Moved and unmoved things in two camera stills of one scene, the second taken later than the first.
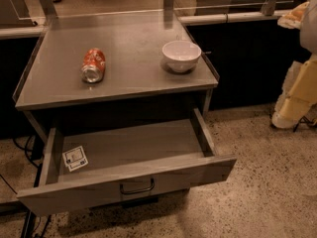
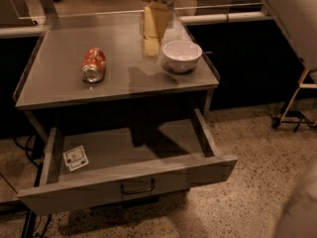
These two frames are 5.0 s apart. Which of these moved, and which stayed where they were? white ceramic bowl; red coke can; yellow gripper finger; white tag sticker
Moved: yellow gripper finger
Stayed: white tag sticker; red coke can; white ceramic bowl
